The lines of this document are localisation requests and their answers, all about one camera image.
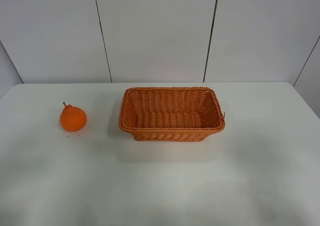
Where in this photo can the orange with stem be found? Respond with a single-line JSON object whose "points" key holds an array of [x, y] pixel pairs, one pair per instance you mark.
{"points": [[72, 118]]}

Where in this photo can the orange wicker basket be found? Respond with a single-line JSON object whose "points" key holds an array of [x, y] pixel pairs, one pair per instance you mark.
{"points": [[183, 114]]}

